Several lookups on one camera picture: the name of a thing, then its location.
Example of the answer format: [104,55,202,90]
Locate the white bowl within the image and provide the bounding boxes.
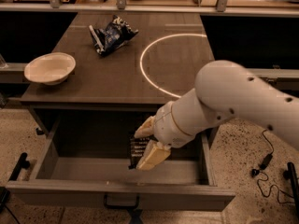
[24,52,76,85]

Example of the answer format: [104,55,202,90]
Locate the black right base leg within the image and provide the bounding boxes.
[283,162,299,218]

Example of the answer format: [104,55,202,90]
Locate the metal shelf rail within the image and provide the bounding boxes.
[0,0,299,17]

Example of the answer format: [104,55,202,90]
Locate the open grey top drawer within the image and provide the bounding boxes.
[7,110,235,211]

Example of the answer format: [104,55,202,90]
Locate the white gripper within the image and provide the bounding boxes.
[134,102,191,171]

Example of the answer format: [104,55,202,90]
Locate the black base leg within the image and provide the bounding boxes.
[0,152,30,212]
[283,162,299,218]

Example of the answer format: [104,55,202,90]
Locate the blue crumpled chip bag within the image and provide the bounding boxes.
[89,15,138,57]

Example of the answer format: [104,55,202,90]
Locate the black left base leg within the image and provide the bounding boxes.
[0,152,30,212]

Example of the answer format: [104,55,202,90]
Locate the black rxbar chocolate bar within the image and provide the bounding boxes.
[128,137,150,169]

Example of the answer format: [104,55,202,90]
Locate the black power adapter cable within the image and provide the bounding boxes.
[250,129,295,204]

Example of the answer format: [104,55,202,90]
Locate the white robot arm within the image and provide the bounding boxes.
[135,61,299,170]

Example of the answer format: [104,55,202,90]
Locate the black drawer handle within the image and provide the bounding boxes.
[103,194,139,210]

